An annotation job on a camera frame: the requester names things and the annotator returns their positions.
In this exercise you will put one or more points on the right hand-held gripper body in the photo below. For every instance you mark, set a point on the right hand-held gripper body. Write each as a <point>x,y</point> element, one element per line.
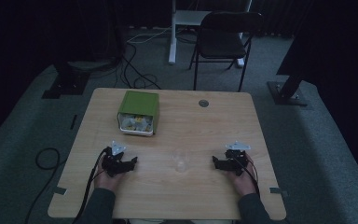
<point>235,158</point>

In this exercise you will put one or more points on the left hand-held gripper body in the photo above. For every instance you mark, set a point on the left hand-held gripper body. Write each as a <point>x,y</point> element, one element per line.
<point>114,161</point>

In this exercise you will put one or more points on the clear plastic cup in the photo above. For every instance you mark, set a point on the clear plastic cup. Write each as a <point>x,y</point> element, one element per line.
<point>180,161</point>

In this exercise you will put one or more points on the green box of small packets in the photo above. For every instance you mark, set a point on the green box of small packets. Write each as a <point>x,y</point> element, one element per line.
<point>139,112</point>

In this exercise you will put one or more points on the person's left hand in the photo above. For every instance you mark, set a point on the person's left hand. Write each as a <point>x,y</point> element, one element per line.
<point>107,180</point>

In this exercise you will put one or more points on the person's right hand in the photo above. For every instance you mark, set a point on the person's right hand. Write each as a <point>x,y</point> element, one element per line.
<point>245,182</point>

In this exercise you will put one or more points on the grey tape strip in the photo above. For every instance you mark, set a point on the grey tape strip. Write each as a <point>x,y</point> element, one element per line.
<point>276,190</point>
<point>59,190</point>

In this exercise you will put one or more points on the grey table grommet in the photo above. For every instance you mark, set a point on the grey table grommet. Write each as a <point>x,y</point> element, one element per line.
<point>203,103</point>

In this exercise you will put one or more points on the black stand base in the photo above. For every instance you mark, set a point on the black stand base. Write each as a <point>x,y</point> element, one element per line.
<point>66,82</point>
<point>287,90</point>

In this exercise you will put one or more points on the black folding chair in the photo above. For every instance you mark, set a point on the black folding chair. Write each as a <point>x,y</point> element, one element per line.
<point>222,40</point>

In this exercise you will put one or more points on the white desk frame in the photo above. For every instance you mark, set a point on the white desk frame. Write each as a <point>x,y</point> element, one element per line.
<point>180,28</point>

